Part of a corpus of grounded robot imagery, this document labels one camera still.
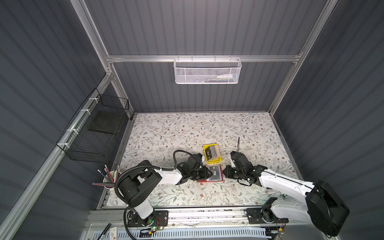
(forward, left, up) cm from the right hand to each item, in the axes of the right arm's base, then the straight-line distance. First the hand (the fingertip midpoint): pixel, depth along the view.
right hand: (224, 172), depth 86 cm
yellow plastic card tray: (+13, +9, -1) cm, 15 cm away
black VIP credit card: (+1, +5, -2) cm, 5 cm away
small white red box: (-29, +55, -1) cm, 62 cm away
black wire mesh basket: (+9, +67, +26) cm, 73 cm away
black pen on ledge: (-30, +60, -1) cm, 67 cm away
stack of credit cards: (+13, +4, +1) cm, 14 cm away
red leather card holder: (-3, +9, -3) cm, 10 cm away
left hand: (-1, +7, 0) cm, 7 cm away
